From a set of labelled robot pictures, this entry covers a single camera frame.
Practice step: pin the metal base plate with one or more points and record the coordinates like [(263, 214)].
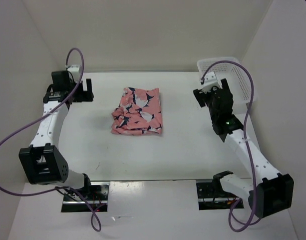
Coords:
[(210, 199), (97, 198)]

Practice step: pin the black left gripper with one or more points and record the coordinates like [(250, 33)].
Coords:
[(84, 96)]

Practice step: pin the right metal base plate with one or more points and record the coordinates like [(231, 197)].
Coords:
[(210, 199)]

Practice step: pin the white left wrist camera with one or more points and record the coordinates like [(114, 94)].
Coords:
[(74, 71)]

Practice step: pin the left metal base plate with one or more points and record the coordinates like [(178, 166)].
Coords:
[(97, 198)]

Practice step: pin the pink shark print shorts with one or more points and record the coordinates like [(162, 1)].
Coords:
[(138, 113)]

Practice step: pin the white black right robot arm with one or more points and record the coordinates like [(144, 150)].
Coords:
[(270, 191)]

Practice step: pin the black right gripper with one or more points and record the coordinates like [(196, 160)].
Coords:
[(199, 97)]

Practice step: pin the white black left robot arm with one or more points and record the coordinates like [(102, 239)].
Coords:
[(42, 161)]

